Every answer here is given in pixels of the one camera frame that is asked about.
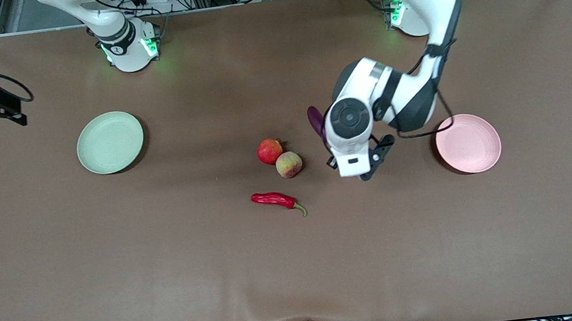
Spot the brown table cloth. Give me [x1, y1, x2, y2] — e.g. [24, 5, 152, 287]
[0, 0, 572, 321]

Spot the pink plate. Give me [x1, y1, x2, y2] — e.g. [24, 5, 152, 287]
[432, 110, 505, 178]

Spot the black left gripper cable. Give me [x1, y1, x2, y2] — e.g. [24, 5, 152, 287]
[359, 0, 498, 143]

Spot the pale green plate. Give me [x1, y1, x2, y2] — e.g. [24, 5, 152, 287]
[73, 109, 148, 178]

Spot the yellow-pink peach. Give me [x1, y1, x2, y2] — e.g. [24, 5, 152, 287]
[274, 150, 304, 180]

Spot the red chili pepper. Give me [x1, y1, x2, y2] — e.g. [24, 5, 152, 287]
[250, 188, 308, 223]

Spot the long purple eggplant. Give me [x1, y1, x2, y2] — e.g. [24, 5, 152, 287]
[306, 104, 329, 147]

